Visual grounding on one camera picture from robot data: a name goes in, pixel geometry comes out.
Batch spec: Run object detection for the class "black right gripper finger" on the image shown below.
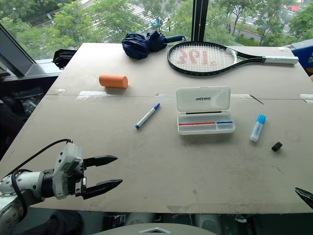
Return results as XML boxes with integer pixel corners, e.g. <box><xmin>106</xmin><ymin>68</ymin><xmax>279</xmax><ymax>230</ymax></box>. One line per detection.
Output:
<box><xmin>294</xmin><ymin>187</ymin><xmax>313</xmax><ymax>210</ymax></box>

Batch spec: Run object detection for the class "blue box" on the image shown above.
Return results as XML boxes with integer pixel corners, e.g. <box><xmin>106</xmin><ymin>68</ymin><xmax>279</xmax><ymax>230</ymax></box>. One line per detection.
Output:
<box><xmin>290</xmin><ymin>39</ymin><xmax>313</xmax><ymax>76</ymax></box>

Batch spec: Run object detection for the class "blue capped glue stick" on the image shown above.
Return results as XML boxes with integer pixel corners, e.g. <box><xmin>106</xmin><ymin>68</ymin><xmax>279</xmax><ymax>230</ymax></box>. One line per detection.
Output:
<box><xmin>249</xmin><ymin>114</ymin><xmax>267</xmax><ymax>142</ymax></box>

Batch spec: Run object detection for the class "black bag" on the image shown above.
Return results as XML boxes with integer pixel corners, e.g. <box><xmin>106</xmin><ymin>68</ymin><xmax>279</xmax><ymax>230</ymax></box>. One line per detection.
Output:
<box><xmin>52</xmin><ymin>48</ymin><xmax>77</xmax><ymax>70</ymax></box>

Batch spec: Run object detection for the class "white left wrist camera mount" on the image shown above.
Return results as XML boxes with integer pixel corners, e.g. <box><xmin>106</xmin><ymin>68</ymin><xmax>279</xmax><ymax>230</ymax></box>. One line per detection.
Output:
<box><xmin>52</xmin><ymin>142</ymin><xmax>83</xmax><ymax>200</ymax></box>

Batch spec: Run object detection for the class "grey rounded robot body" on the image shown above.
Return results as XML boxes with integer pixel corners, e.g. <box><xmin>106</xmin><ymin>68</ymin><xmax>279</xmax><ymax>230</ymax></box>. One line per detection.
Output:
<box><xmin>97</xmin><ymin>222</ymin><xmax>218</xmax><ymax>235</ymax></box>

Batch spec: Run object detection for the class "blue and white marker pen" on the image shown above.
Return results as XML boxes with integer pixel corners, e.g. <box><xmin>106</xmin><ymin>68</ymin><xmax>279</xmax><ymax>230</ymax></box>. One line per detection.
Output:
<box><xmin>134</xmin><ymin>103</ymin><xmax>161</xmax><ymax>130</ymax></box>

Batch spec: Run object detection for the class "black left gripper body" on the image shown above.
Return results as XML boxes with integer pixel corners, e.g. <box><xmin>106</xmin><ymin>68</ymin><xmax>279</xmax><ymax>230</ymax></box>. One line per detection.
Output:
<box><xmin>65</xmin><ymin>158</ymin><xmax>88</xmax><ymax>198</ymax></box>

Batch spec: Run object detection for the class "dark window frame post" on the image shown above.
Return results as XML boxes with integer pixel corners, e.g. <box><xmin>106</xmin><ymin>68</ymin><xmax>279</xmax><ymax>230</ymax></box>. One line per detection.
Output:
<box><xmin>191</xmin><ymin>0</ymin><xmax>209</xmax><ymax>42</ymax></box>

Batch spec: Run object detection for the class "orange foam cylinder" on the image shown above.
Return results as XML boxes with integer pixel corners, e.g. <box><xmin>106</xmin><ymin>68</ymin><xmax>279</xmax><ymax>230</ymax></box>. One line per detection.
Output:
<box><xmin>98</xmin><ymin>74</ymin><xmax>129</xmax><ymax>89</ymax></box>

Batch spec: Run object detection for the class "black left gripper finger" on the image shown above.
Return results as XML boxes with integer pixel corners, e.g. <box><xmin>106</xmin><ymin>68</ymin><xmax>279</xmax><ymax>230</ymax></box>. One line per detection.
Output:
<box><xmin>81</xmin><ymin>179</ymin><xmax>123</xmax><ymax>200</ymax></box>
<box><xmin>83</xmin><ymin>155</ymin><xmax>118</xmax><ymax>169</ymax></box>

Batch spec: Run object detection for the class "white open pencil case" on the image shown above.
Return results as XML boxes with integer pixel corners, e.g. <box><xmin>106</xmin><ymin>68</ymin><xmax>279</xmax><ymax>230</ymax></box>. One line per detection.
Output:
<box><xmin>176</xmin><ymin>86</ymin><xmax>236</xmax><ymax>136</ymax></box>

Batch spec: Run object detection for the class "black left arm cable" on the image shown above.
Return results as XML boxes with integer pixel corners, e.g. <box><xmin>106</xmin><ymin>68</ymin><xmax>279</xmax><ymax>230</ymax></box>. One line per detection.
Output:
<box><xmin>10</xmin><ymin>139</ymin><xmax>74</xmax><ymax>222</ymax></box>

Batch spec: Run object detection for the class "black and white tennis racket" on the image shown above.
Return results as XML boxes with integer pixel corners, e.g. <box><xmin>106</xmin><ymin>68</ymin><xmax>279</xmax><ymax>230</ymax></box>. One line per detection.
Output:
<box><xmin>167</xmin><ymin>41</ymin><xmax>299</xmax><ymax>76</ymax></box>

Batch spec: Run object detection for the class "navy folded umbrella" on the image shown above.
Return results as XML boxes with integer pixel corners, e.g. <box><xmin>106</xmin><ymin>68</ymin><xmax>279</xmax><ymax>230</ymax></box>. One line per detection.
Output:
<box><xmin>121</xmin><ymin>29</ymin><xmax>186</xmax><ymax>60</ymax></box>

